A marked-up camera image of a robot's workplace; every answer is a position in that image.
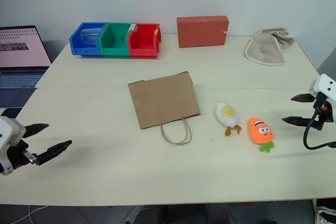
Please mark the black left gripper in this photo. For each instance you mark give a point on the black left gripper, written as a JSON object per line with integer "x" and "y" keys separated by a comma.
{"x": 18, "y": 155}

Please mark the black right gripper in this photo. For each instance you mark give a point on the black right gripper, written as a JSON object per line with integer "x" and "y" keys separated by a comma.
{"x": 323, "y": 116}

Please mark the orange carrot plush toy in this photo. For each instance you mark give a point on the orange carrot plush toy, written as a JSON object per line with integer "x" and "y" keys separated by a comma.
{"x": 260, "y": 130}

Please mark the beige folded towel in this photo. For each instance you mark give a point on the beige folded towel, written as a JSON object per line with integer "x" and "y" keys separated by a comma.
{"x": 265, "y": 49}

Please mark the egg plush toy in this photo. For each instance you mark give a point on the egg plush toy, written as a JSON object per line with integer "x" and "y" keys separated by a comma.
{"x": 227, "y": 115}

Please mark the open laptop with pink screen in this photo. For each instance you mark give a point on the open laptop with pink screen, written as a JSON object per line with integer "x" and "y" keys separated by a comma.
{"x": 19, "y": 51}

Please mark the blue plastic storage bin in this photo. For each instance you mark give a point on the blue plastic storage bin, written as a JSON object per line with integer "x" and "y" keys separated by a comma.
{"x": 85, "y": 43}

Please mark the black and white shoe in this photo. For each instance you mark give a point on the black and white shoe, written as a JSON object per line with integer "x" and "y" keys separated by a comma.
{"x": 325, "y": 212}

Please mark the clear plastic cup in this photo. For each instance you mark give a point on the clear plastic cup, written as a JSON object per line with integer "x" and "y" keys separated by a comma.
{"x": 90, "y": 35}

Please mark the green plastic storage bin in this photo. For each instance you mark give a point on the green plastic storage bin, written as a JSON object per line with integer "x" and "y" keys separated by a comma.
{"x": 114, "y": 41}

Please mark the red rectangular brick block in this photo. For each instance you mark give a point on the red rectangular brick block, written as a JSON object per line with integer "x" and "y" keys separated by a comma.
{"x": 202, "y": 32}

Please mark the red plastic storage bin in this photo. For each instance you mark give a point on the red plastic storage bin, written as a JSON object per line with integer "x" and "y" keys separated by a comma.
{"x": 144, "y": 41}

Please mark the clear plastic wrapper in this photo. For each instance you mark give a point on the clear plastic wrapper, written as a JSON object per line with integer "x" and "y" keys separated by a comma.
{"x": 132, "y": 27}

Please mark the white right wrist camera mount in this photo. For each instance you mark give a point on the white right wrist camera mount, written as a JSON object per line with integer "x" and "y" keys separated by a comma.
{"x": 326, "y": 85}

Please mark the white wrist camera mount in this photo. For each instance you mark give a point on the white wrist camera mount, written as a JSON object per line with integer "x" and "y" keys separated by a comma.
{"x": 326, "y": 85}
{"x": 8, "y": 140}

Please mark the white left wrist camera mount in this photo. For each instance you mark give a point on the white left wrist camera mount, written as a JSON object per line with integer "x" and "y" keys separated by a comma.
{"x": 8, "y": 140}

